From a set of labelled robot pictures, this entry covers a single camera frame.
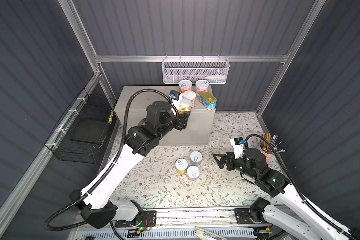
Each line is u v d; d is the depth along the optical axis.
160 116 0.42
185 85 0.79
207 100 0.72
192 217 0.75
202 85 0.79
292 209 0.48
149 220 0.72
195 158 0.89
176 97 0.50
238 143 0.62
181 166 0.87
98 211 0.39
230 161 0.62
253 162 0.53
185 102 0.60
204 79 0.91
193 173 0.83
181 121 0.55
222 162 0.65
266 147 0.89
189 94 0.71
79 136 0.68
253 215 0.66
